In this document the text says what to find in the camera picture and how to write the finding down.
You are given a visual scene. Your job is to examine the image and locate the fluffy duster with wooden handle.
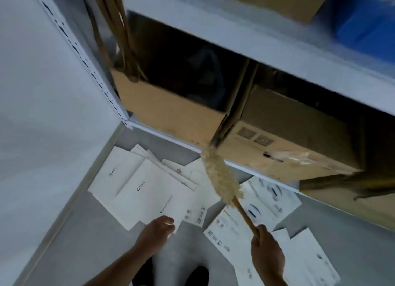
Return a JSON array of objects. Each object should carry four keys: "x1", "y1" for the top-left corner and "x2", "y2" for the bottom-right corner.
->
[{"x1": 201, "y1": 144, "x2": 261, "y2": 237}]

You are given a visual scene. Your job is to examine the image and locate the person's right forearm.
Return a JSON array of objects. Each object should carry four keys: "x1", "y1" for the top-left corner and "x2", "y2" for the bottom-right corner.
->
[{"x1": 266, "y1": 272, "x2": 291, "y2": 286}]

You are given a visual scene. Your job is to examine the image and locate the person's right black shoe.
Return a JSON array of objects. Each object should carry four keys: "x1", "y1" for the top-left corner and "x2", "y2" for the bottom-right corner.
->
[{"x1": 185, "y1": 265, "x2": 210, "y2": 286}]

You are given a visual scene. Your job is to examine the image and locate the person's left forearm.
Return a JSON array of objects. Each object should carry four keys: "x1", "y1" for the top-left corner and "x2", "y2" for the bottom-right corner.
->
[{"x1": 82, "y1": 249, "x2": 155, "y2": 286}]

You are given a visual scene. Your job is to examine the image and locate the low brown cardboard box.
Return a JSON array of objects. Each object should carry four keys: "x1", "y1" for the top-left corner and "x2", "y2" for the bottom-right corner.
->
[{"x1": 299, "y1": 168, "x2": 395, "y2": 231}]

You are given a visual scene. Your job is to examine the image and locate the person's left hand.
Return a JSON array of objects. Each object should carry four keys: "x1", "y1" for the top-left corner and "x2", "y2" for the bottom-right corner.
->
[{"x1": 135, "y1": 215, "x2": 176, "y2": 259}]

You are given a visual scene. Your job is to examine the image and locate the person's black shoe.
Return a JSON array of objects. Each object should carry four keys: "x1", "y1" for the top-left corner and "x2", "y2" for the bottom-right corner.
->
[
  {"x1": 132, "y1": 257, "x2": 154, "y2": 286},
  {"x1": 185, "y1": 265, "x2": 210, "y2": 286}
]

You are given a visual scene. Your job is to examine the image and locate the person's left black shoe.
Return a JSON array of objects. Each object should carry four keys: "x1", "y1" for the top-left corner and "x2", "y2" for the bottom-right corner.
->
[{"x1": 132, "y1": 257, "x2": 154, "y2": 286}]

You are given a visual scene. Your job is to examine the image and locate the bundle of brown strips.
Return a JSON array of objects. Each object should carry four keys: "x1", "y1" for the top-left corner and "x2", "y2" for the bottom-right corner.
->
[{"x1": 79, "y1": 0, "x2": 148, "y2": 84}]

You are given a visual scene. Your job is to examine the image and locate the grey metal shelf rack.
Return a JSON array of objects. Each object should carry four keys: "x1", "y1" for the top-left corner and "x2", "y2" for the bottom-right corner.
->
[{"x1": 29, "y1": 0, "x2": 395, "y2": 203}]

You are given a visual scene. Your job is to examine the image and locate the person's right hand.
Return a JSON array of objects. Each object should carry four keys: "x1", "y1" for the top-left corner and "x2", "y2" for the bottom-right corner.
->
[{"x1": 251, "y1": 225, "x2": 286, "y2": 279}]

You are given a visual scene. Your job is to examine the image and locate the open brown cardboard box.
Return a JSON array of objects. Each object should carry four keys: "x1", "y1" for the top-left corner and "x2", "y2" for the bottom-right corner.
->
[{"x1": 110, "y1": 11, "x2": 250, "y2": 149}]

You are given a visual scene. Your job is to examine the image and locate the blue plastic bin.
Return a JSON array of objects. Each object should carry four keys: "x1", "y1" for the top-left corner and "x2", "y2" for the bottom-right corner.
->
[{"x1": 321, "y1": 0, "x2": 395, "y2": 65}]

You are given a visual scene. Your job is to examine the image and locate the pile of white flat boxes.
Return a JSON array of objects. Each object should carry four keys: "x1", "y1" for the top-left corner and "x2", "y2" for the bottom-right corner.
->
[{"x1": 88, "y1": 144, "x2": 342, "y2": 286}]

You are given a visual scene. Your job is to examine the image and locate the closed taped cardboard box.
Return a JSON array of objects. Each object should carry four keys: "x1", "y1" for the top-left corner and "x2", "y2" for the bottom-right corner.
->
[{"x1": 213, "y1": 85, "x2": 363, "y2": 182}]

